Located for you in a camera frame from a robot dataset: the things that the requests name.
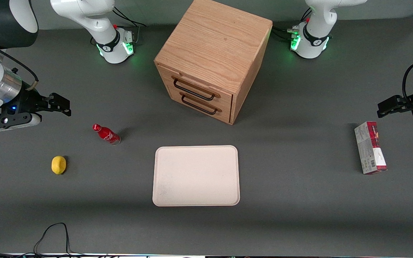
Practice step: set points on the yellow lemon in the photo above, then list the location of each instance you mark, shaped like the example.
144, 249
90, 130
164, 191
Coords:
58, 165

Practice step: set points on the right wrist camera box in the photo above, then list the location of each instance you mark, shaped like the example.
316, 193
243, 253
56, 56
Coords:
13, 123

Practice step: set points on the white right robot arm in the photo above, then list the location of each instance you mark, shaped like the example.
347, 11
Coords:
99, 18

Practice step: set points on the red soda bottle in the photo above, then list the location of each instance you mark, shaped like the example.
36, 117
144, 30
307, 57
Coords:
107, 135

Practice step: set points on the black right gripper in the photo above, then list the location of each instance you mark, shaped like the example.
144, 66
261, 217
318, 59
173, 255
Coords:
27, 102

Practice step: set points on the wooden drawer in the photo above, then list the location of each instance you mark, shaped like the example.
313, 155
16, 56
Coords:
226, 114

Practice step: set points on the grey and red carton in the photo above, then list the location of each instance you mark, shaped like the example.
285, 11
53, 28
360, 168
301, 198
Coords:
369, 150

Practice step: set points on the wooden drawer cabinet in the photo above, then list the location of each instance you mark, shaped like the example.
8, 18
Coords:
213, 36

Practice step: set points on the cream plastic tray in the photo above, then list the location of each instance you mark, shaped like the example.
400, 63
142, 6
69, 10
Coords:
195, 175

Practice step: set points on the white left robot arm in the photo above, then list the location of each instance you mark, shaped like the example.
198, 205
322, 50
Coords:
317, 32

